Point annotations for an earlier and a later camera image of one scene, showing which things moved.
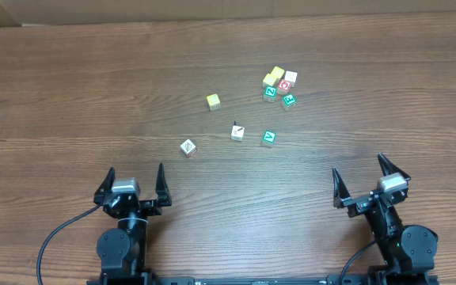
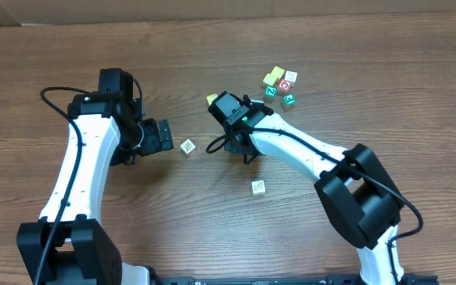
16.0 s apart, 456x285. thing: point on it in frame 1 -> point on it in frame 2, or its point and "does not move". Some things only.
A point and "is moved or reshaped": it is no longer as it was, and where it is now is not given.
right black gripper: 363,200 -> 233,145
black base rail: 292,280 does not move
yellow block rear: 277,72 does not move
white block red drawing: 188,148 does not move
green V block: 268,138 is moved or reshaped
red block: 283,86 does not move
